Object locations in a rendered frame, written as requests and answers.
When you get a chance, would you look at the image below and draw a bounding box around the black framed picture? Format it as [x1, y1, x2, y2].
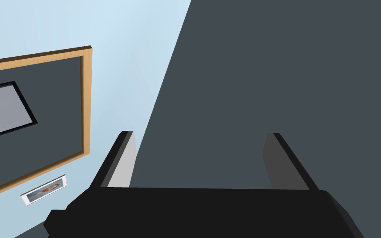
[0, 81, 38, 138]

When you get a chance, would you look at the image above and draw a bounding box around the white framed picture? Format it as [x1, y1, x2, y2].
[20, 175, 67, 206]

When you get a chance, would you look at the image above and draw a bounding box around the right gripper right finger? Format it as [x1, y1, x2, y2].
[262, 133, 320, 191]

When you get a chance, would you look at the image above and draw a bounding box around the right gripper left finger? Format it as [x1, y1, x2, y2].
[89, 131, 137, 189]

